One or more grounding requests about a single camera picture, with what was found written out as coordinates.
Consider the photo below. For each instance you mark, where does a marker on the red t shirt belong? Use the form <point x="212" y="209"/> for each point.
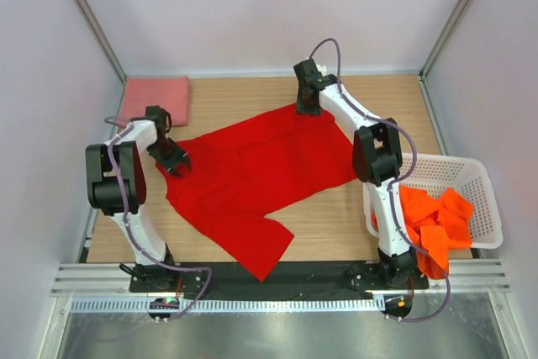
<point x="243" y="172"/>

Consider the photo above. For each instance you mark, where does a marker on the white perforated plastic basket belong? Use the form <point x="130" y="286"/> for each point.
<point x="468" y="177"/>

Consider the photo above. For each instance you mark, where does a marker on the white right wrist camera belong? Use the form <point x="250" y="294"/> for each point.
<point x="322" y="69"/>

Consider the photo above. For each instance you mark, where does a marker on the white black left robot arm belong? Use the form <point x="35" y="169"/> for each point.
<point x="116" y="186"/>

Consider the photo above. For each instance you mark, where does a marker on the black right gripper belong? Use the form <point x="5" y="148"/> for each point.
<point x="302" y="109"/>

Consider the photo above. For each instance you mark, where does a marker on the orange crumpled t shirt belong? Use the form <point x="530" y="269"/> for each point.
<point x="435" y="225"/>

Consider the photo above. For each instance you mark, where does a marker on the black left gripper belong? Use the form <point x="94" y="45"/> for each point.
<point x="171" y="165"/>

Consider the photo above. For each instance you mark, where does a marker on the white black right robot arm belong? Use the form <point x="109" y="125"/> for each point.
<point x="376" y="160"/>

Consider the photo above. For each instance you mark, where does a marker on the white slotted cable duct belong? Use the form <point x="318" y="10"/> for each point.
<point x="167" y="306"/>

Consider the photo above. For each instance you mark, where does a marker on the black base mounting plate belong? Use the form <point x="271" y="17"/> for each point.
<point x="289" y="280"/>

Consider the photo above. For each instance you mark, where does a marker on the aluminium frame rail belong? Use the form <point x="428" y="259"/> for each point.
<point x="85" y="280"/>

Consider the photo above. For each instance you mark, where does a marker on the pink folded t shirt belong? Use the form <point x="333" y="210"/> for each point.
<point x="171" y="93"/>

